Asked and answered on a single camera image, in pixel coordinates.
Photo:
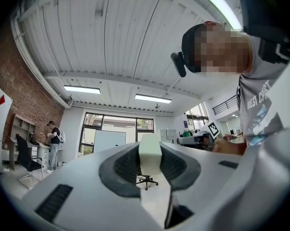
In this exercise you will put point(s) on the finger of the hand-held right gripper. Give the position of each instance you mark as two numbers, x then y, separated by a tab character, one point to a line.
188	141

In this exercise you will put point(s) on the black head camera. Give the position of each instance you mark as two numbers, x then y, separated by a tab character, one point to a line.
180	64

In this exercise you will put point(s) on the grey printed t-shirt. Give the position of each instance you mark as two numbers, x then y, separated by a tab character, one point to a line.
258	119

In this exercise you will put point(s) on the green garment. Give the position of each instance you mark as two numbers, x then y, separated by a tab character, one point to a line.
186	134

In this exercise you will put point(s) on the long ceiling light strip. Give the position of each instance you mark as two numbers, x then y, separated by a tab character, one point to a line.
219	3

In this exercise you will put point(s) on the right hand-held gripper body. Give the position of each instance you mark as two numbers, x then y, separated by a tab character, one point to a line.
211	133

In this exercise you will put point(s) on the rectangular ceiling light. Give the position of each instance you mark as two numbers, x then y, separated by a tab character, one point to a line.
82	89
153	98

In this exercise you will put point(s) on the black-framed window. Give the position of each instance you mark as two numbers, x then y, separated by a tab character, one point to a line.
118	121

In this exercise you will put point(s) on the wooden desk with hutch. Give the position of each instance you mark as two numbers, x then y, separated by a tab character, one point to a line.
22	126

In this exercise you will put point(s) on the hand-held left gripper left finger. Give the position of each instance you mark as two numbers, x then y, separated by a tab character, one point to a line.
87	189

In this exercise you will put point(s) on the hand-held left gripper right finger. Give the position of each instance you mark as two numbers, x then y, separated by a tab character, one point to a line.
207	172

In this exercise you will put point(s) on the whiteboard on stand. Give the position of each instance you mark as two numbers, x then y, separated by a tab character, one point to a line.
109	141

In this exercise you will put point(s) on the black chest monitor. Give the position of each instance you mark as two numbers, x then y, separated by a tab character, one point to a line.
260	13

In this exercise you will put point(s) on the black office chair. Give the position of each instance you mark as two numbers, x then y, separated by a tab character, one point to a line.
147	180
24	150

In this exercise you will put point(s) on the person's head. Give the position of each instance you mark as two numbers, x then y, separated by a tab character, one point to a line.
219	52

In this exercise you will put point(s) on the white two-door refrigerator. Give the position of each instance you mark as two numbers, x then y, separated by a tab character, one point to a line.
0	119

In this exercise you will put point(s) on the grey lockers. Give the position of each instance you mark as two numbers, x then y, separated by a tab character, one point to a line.
167	135

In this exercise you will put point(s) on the black balcony railing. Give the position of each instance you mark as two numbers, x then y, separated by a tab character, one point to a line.
225	105

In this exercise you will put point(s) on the white backpack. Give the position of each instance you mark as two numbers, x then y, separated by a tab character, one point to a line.
62	136

